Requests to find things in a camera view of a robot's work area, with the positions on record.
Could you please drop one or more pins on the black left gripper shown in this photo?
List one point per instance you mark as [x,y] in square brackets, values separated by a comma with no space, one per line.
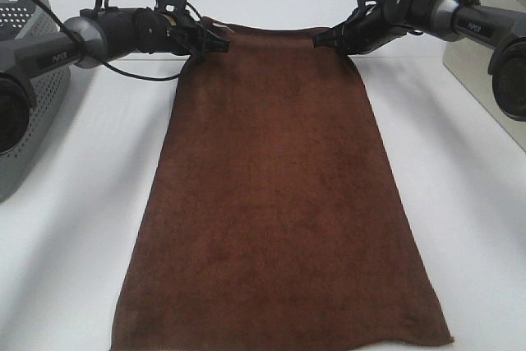
[179,34]

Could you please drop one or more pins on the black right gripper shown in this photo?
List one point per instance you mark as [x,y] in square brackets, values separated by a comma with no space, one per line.
[363,32]

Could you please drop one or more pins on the brown towel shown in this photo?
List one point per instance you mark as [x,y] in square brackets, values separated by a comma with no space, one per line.
[274,221]

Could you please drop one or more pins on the black robot arm, right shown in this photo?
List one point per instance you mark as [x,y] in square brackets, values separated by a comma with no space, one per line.
[499,29]

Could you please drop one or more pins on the black robot arm, left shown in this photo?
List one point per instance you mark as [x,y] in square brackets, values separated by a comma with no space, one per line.
[89,40]

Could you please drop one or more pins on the beige storage box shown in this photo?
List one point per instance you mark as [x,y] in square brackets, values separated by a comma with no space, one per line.
[468,62]

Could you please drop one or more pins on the grey perforated plastic basket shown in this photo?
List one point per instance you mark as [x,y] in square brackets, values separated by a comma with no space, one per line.
[28,107]

